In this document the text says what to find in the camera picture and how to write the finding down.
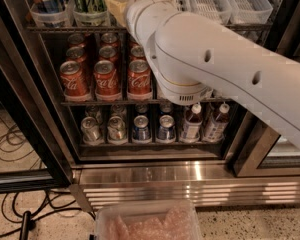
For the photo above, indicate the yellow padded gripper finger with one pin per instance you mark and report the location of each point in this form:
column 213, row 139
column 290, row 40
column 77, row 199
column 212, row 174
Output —
column 117, row 10

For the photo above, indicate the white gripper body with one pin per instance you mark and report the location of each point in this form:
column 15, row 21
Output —
column 135, row 6

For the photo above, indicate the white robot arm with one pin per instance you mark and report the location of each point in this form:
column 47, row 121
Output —
column 188, row 52

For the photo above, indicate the green can left bin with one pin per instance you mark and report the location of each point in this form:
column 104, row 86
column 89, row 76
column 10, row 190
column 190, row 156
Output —
column 90, row 13

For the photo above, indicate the rear middle cola can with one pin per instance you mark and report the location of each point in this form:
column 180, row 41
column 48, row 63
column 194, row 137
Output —
column 110, row 39

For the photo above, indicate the rear left cola can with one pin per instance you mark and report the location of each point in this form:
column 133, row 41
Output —
column 77, row 39

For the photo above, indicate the front right cola can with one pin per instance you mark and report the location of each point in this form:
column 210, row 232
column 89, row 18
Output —
column 139, row 77

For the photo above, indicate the blue can tray bin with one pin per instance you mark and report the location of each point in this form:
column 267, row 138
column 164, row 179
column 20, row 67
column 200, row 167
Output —
column 52, row 13

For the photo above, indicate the front middle cola can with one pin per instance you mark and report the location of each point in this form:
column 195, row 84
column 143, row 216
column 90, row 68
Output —
column 106, row 77

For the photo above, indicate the front left cola can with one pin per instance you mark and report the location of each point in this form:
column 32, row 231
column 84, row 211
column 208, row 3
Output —
column 73, row 79

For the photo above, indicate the stainless steel drinks fridge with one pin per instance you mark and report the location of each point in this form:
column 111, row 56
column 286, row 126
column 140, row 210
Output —
column 251, row 164

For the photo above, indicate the blue can front left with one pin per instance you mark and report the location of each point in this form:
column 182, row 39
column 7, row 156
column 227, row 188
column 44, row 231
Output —
column 141, row 131

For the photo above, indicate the blue can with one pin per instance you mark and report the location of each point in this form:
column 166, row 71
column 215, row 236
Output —
column 141, row 131
column 166, row 131

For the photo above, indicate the silver can front right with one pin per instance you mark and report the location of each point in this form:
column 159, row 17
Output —
column 116, row 130

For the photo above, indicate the silver can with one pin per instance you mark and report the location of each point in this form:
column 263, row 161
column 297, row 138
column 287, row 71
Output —
column 116, row 130
column 90, row 130

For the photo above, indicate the blue can front right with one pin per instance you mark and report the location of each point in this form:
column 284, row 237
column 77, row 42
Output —
column 166, row 131

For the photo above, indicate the silver can front left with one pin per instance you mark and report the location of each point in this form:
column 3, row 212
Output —
column 90, row 130

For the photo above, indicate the empty white tray middle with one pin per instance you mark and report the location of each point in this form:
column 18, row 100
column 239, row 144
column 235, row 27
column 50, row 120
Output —
column 216, row 10

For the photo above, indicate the empty white tray right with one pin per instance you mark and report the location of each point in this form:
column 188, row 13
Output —
column 250, row 11

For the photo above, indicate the left tea bottle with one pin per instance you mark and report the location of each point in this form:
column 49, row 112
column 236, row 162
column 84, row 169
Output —
column 191, row 124

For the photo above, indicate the tea bottle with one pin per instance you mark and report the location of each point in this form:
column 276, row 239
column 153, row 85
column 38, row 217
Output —
column 217, row 123
column 191, row 124

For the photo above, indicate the right tea bottle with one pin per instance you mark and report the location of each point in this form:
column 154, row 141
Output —
column 217, row 123

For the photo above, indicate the clear plastic bin with wrap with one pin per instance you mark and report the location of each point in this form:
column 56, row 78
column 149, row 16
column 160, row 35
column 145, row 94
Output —
column 148, row 220

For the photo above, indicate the black pole stand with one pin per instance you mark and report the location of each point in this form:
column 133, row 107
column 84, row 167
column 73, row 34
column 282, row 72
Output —
column 25, row 225

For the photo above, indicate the top wire shelf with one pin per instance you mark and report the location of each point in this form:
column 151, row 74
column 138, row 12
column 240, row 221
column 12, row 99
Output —
column 101, row 29

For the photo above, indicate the wire shelf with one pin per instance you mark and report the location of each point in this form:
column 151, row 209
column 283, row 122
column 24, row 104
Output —
column 131, row 102
column 101, row 29

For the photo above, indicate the middle wire shelf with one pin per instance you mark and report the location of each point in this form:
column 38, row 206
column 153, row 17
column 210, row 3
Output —
column 131, row 102

